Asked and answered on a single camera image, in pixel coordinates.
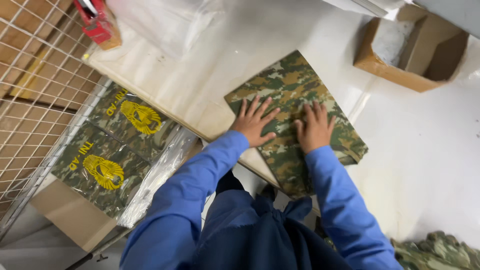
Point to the beige wooden board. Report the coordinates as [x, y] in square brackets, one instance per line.
[168, 90]

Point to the flat brown cardboard carton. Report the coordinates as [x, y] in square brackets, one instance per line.
[71, 217]

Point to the red tape dispenser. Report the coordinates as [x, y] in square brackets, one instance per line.
[95, 26]

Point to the heap of camouflage cloth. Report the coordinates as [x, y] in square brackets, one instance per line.
[435, 253]

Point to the open brown cardboard box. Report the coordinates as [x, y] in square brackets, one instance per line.
[420, 48]

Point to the stack of clear plastic bags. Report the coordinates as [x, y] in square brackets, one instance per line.
[161, 176]

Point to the person's right hand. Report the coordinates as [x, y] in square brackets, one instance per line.
[317, 133]

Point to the bagged camouflage shirt yellow emblem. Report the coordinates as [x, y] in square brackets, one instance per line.
[80, 180]
[112, 123]

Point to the clear plastic sheet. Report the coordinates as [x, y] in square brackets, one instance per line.
[168, 26]

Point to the person's left hand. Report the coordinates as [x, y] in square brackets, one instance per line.
[252, 127]

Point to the grey metal rod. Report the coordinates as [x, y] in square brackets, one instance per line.
[101, 249]

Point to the brown wooden planks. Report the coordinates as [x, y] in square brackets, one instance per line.
[22, 41]

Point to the person's dark blue clothing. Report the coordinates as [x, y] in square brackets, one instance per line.
[255, 232]

